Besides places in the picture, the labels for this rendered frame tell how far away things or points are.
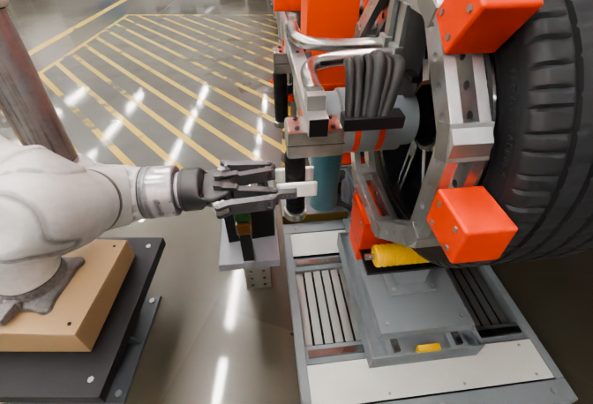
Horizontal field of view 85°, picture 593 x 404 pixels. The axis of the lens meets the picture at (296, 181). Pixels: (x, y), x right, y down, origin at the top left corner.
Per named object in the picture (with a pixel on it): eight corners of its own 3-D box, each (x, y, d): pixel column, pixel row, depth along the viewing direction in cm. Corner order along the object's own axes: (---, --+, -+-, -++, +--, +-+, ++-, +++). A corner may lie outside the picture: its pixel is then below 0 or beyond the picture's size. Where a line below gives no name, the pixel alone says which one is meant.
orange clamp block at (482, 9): (495, 54, 45) (547, 3, 37) (441, 56, 45) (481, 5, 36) (483, 11, 47) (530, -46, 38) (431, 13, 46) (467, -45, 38)
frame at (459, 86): (424, 293, 69) (559, 15, 34) (395, 295, 69) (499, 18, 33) (359, 147, 110) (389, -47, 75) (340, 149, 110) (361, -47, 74)
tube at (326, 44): (390, 58, 64) (401, -3, 57) (293, 62, 63) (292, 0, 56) (365, 31, 77) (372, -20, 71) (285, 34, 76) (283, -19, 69)
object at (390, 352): (475, 356, 107) (486, 343, 100) (368, 370, 104) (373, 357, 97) (416, 237, 144) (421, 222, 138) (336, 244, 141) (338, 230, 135)
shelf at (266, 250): (280, 265, 93) (279, 259, 91) (220, 272, 92) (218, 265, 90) (272, 172, 126) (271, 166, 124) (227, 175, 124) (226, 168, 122)
